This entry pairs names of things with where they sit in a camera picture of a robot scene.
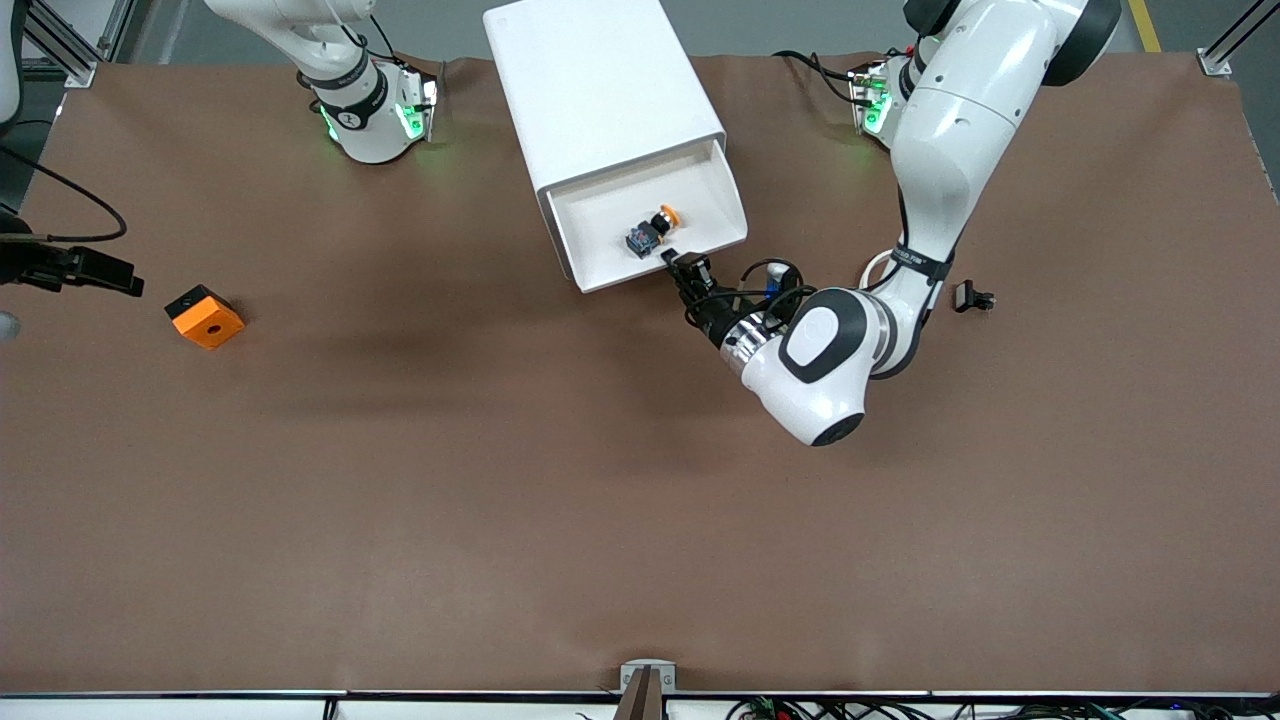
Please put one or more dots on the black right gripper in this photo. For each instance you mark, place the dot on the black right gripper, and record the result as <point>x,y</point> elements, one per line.
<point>30,266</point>

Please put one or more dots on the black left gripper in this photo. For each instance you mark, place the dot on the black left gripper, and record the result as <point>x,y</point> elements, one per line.
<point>712,317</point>

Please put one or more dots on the orange-capped push button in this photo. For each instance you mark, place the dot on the orange-capped push button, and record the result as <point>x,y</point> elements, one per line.
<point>645,238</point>

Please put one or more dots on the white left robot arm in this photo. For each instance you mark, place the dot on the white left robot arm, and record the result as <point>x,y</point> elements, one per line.
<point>960,130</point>

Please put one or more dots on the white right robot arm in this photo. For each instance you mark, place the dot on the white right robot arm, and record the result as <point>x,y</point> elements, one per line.
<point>370,130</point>

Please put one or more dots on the orange box with black base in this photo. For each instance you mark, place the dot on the orange box with black base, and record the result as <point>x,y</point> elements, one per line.
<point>210,325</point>

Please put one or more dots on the brown table cover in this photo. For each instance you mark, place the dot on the brown table cover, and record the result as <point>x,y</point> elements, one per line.
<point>640,480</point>

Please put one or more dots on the small black plastic part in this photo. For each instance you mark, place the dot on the small black plastic part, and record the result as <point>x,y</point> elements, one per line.
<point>966,296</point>

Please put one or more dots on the aluminium frame profile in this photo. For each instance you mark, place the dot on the aluminium frame profile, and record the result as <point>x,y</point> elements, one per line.
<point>1215,65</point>
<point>82,74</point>

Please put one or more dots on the small metal table bracket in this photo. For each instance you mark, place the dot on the small metal table bracket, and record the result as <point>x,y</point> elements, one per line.
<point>630,678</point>

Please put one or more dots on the dark camera post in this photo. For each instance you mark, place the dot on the dark camera post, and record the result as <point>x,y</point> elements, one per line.
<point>640,700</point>

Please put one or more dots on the white table edge rail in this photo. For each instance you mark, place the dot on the white table edge rail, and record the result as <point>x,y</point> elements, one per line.
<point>150,710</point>

